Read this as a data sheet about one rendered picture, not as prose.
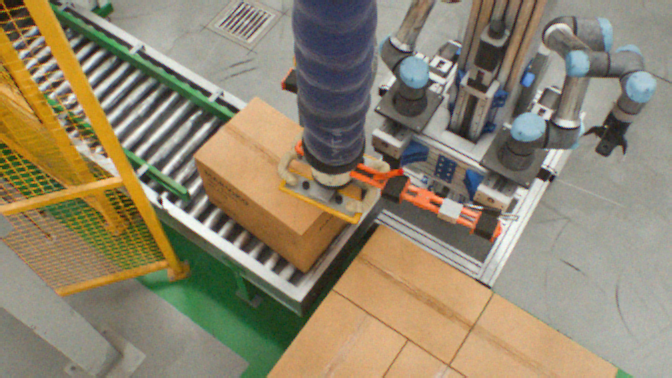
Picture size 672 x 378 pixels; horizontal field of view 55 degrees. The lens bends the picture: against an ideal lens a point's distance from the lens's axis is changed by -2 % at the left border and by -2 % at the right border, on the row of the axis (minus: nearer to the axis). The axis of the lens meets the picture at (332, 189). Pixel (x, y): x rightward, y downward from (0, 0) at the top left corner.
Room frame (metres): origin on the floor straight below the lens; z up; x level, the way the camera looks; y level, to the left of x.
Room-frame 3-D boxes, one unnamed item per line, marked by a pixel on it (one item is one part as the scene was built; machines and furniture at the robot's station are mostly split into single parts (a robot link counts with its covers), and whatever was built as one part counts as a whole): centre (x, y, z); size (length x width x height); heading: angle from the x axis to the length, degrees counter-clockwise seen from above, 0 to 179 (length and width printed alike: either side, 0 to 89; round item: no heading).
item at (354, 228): (1.24, -0.05, 0.58); 0.70 x 0.03 x 0.06; 145
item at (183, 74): (2.18, 0.72, 0.50); 2.31 x 0.05 x 0.19; 55
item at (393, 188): (1.17, -0.23, 1.22); 0.10 x 0.08 x 0.06; 153
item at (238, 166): (1.44, 0.23, 0.75); 0.60 x 0.40 x 0.40; 51
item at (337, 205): (1.20, 0.04, 1.11); 0.34 x 0.10 x 0.05; 63
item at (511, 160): (1.42, -0.74, 1.09); 0.15 x 0.15 x 0.10
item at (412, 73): (1.69, -0.32, 1.20); 0.13 x 0.12 x 0.14; 27
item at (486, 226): (1.01, -0.54, 1.22); 0.08 x 0.07 x 0.05; 63
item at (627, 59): (1.24, -0.85, 1.82); 0.11 x 0.11 x 0.08; 87
